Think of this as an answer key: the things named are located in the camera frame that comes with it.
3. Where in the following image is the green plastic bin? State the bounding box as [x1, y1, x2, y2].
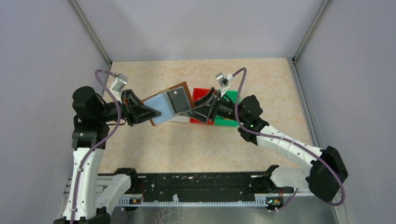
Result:
[214, 91, 239, 127]

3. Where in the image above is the brown leather card holder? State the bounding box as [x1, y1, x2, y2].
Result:
[141, 82, 194, 126]

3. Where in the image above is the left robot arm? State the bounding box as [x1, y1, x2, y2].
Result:
[54, 86, 161, 224]

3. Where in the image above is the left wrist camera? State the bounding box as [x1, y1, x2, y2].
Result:
[110, 74, 128, 96]

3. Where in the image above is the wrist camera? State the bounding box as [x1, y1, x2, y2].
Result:
[110, 74, 128, 96]
[215, 72, 233, 98]

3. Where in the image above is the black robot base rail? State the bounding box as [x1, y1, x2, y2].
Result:
[119, 166, 294, 211]

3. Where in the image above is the red plastic bin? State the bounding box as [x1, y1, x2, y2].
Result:
[190, 87, 214, 126]

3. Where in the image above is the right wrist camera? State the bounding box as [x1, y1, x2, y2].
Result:
[215, 72, 233, 98]

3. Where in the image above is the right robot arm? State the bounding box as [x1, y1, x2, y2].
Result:
[183, 89, 348, 206]

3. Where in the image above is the translucent white plastic bin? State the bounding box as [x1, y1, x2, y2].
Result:
[169, 115, 190, 123]

